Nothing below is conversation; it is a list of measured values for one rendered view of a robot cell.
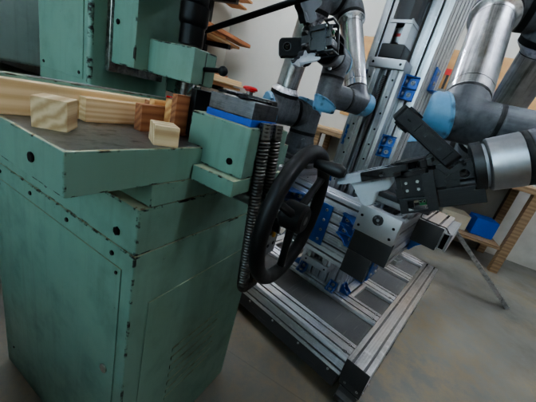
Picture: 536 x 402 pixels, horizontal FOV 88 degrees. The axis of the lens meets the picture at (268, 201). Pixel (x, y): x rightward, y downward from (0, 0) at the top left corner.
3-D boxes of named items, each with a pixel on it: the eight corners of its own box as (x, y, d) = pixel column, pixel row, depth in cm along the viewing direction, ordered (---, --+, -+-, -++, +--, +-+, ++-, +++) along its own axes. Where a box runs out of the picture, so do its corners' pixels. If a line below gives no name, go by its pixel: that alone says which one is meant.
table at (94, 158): (108, 233, 30) (112, 179, 28) (-14, 148, 42) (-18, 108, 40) (312, 174, 81) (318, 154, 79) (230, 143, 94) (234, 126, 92)
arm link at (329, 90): (346, 118, 91) (358, 82, 87) (319, 111, 86) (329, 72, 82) (333, 115, 97) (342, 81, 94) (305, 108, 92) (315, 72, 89)
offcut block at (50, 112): (67, 132, 39) (67, 102, 38) (30, 126, 38) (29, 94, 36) (77, 128, 43) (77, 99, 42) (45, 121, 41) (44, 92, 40)
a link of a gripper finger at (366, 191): (338, 210, 49) (395, 203, 44) (332, 178, 49) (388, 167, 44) (343, 207, 52) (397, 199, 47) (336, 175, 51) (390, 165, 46)
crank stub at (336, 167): (345, 179, 50) (341, 181, 48) (316, 168, 52) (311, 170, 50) (349, 166, 49) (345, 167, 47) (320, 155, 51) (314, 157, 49)
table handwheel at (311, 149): (313, 254, 72) (250, 319, 48) (250, 222, 80) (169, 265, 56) (348, 143, 61) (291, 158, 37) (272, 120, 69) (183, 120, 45)
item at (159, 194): (150, 207, 46) (152, 185, 45) (78, 167, 55) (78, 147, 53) (269, 179, 80) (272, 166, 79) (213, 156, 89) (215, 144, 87)
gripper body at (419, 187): (396, 214, 44) (493, 204, 38) (386, 161, 43) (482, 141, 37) (400, 205, 50) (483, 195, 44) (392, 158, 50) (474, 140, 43)
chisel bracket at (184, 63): (189, 91, 59) (195, 46, 56) (145, 78, 64) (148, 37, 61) (212, 96, 65) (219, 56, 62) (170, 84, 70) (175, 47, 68)
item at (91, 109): (85, 122, 47) (85, 97, 46) (78, 119, 48) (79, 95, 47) (257, 131, 94) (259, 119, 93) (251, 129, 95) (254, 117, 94)
